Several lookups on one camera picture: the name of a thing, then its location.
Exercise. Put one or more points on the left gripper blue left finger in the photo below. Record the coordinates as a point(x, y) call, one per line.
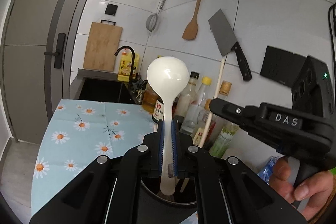
point(155, 141)

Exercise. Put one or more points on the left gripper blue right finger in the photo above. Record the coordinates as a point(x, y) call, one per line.
point(181, 143)

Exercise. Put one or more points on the cream plastic spoon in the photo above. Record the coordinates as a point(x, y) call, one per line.
point(168, 76)

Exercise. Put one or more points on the kitchen cleaver knife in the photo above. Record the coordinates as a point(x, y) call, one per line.
point(227, 42)

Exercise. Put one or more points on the dark soy sauce bottle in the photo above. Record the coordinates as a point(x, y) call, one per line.
point(158, 112)

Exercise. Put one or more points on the green label oil bottle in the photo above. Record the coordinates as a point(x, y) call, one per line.
point(223, 140)

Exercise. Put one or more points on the white blue salt bag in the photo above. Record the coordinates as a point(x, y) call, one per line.
point(267, 170)

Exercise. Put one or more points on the cooking oil bottle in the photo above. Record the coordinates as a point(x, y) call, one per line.
point(149, 99)

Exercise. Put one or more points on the black utensil holder cup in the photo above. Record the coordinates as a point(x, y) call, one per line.
point(154, 209)

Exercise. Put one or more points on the daisy print blue tablecloth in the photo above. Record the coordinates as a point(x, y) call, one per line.
point(90, 164)

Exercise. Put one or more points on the yellow dish soap bottle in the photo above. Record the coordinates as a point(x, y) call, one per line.
point(125, 65)

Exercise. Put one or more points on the black faucet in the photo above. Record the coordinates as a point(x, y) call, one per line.
point(133, 53)

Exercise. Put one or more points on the wooden cutting board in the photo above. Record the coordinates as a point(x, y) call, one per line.
point(103, 41)

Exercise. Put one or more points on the wooden spatula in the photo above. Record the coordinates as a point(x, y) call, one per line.
point(191, 30)

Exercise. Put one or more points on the metal strainer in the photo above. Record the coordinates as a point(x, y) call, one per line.
point(152, 20)

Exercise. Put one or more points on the grey door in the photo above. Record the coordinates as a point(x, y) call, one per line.
point(31, 87)

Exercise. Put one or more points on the black tracking camera box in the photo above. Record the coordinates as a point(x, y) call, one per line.
point(312, 91)

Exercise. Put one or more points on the black wall panel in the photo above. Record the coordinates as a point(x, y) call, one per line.
point(281, 66)

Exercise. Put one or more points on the black door handle lock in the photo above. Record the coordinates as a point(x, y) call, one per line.
point(58, 53)

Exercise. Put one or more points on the black wall socket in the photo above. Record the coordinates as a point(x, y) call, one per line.
point(111, 9)

